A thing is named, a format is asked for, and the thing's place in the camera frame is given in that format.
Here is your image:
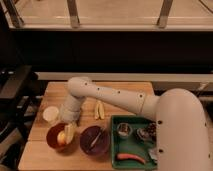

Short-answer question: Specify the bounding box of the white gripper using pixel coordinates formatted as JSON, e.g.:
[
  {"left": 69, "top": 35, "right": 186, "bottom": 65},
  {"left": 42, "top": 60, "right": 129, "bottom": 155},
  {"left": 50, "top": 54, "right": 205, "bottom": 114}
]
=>
[{"left": 60, "top": 95, "right": 82, "bottom": 144}]

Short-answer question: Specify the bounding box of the yellow apple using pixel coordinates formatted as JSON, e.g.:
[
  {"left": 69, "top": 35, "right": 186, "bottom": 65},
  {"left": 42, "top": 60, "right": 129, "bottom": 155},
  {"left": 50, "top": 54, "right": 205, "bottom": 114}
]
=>
[{"left": 57, "top": 131, "right": 66, "bottom": 146}]

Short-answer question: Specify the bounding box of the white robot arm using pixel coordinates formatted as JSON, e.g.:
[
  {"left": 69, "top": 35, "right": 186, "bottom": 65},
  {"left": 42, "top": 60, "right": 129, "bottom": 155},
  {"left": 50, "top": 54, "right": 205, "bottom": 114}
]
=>
[{"left": 60, "top": 77, "right": 211, "bottom": 171}]

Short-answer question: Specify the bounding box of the black remote control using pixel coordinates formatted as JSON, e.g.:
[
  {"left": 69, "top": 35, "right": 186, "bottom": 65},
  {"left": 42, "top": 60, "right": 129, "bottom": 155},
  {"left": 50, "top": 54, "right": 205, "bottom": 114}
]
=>
[{"left": 76, "top": 118, "right": 81, "bottom": 126}]

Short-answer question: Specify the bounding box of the orange bowl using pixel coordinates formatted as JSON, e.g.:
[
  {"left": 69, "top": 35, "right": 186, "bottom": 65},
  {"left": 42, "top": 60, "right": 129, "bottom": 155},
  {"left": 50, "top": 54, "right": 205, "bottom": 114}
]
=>
[{"left": 46, "top": 123, "right": 72, "bottom": 150}]

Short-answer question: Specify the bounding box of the purple bowl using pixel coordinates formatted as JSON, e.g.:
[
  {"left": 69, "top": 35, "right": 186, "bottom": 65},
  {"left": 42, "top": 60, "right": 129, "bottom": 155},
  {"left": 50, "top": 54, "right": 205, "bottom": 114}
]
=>
[{"left": 80, "top": 125, "right": 110, "bottom": 156}]

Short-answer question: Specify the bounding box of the white cup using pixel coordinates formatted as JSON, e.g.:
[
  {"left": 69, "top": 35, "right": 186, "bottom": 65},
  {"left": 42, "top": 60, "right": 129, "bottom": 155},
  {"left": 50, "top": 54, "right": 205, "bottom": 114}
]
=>
[{"left": 43, "top": 106, "right": 59, "bottom": 122}]

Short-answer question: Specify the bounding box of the utensil in purple bowl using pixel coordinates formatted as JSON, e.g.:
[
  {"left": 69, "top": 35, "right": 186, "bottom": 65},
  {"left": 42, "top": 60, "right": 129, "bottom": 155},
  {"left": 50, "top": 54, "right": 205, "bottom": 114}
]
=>
[{"left": 89, "top": 131, "right": 103, "bottom": 150}]

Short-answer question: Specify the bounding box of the peeled banana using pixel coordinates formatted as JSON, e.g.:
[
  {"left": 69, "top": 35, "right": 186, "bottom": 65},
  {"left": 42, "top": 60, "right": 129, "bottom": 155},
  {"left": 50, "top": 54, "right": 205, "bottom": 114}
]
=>
[{"left": 94, "top": 100, "right": 105, "bottom": 120}]

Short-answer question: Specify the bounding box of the small glass jar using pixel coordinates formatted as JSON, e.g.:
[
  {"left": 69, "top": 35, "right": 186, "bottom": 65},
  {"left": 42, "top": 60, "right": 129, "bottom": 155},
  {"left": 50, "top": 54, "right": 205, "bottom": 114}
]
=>
[{"left": 116, "top": 123, "right": 132, "bottom": 139}]

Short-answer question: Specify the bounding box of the black chair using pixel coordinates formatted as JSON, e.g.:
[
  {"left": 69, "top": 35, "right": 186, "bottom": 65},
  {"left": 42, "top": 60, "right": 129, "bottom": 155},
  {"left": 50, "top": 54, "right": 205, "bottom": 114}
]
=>
[{"left": 0, "top": 65, "right": 41, "bottom": 168}]

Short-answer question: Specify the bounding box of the orange carrot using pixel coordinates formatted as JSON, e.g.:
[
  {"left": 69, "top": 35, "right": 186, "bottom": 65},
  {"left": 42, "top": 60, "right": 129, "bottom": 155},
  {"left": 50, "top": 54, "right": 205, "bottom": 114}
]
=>
[{"left": 116, "top": 153, "right": 146, "bottom": 164}]

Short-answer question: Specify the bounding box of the green tray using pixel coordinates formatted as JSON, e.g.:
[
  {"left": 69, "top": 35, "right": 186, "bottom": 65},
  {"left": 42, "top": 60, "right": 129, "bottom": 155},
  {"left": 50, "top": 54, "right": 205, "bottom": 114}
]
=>
[{"left": 111, "top": 115, "right": 157, "bottom": 170}]

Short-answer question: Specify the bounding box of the brown grape bunch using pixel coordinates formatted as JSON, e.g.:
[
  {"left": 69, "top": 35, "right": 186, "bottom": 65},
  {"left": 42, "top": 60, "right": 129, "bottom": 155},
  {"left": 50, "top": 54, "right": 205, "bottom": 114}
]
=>
[{"left": 146, "top": 123, "right": 156, "bottom": 136}]

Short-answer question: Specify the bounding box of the grey crumpled foil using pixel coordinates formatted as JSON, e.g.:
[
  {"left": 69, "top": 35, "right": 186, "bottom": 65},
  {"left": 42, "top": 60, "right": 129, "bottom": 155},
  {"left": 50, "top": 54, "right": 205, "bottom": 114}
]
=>
[{"left": 148, "top": 148, "right": 157, "bottom": 162}]

